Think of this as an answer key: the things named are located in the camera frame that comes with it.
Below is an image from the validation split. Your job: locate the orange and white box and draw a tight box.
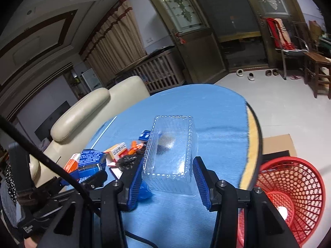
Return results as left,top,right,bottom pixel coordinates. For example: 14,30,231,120
63,153,81,173

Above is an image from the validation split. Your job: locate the white box with red print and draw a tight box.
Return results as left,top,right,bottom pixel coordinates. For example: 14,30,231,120
103,142,129,161

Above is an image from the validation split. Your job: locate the cream leather sofa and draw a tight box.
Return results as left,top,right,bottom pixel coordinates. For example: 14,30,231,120
28,75,152,188

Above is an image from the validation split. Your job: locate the clear plastic container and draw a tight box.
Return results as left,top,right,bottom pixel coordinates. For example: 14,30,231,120
142,114,199,195

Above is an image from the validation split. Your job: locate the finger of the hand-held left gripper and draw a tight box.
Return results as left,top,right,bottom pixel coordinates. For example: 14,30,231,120
58,171,108,190

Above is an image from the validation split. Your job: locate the red plastic basket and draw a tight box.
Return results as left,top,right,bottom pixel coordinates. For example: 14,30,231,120
237,156,327,248

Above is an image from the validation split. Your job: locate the brown cardboard box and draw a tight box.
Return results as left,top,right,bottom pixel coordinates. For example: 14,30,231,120
262,134,298,159

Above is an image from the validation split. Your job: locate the blue plastic scrap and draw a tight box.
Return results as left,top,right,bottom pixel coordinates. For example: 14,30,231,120
138,181,152,201

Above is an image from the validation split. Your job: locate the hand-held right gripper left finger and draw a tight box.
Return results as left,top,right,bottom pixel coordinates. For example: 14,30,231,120
36,159,146,248

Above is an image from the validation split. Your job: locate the orange wrapper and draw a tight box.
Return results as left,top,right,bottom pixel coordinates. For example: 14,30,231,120
127,141,146,155

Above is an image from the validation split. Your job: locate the wooden crib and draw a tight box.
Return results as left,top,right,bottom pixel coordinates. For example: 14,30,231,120
116,50,186,94

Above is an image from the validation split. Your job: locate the blue tablecloth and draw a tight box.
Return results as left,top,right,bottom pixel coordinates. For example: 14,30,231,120
85,83,251,248

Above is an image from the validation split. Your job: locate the blue carton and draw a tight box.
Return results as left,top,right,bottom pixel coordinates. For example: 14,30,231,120
77,149,107,179

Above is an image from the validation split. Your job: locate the black television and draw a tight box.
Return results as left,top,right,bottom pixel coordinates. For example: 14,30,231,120
34,101,72,142

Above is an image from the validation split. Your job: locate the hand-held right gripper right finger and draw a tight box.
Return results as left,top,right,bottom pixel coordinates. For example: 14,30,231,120
193,156,302,248

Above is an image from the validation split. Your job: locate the black cable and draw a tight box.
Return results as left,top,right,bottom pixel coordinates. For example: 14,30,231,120
0,115,158,248

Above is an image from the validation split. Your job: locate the wooden stool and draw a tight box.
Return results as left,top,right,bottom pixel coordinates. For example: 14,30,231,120
302,51,331,99

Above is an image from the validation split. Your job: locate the beige curtain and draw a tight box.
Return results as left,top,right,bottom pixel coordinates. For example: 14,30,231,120
80,0,148,82

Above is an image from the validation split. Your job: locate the white crumpled paper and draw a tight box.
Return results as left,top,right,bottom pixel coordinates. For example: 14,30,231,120
275,205,289,222

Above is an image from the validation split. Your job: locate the red cloth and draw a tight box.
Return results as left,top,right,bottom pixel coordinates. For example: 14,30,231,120
266,18,296,51

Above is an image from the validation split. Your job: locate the metal chair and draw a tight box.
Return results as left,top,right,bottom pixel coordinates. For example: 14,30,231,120
261,18,309,81

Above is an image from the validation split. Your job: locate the white air conditioner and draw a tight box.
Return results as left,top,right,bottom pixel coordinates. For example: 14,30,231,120
81,68,102,92

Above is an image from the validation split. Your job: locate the black crumpled bag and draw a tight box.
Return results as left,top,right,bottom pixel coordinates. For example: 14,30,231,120
118,154,139,171

